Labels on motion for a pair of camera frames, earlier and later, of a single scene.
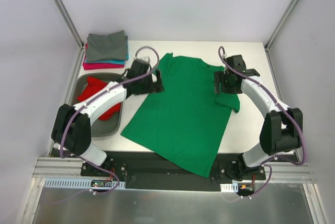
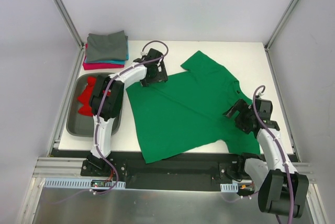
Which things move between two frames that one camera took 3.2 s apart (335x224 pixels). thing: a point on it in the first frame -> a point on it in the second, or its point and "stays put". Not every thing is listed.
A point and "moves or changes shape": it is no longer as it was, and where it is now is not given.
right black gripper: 220,82 -> 234,111
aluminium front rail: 69,169 stays put
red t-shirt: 94,85 stays put
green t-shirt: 186,123 moves or changes shape
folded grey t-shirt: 110,47 stays put
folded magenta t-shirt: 87,66 stays put
